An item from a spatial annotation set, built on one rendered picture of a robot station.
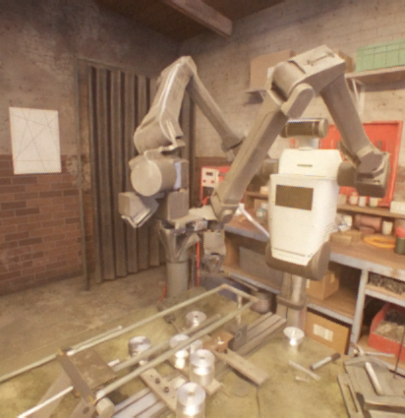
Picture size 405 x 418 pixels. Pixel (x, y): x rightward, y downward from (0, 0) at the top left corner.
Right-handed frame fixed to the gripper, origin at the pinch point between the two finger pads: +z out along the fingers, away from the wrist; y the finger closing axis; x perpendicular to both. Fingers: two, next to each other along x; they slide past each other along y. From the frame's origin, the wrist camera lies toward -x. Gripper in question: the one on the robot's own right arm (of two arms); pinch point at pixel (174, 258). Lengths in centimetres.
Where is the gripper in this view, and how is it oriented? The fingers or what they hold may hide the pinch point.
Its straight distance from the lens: 59.7
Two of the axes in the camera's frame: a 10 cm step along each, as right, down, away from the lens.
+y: 6.7, 1.6, -7.3
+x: 7.4, -1.4, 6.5
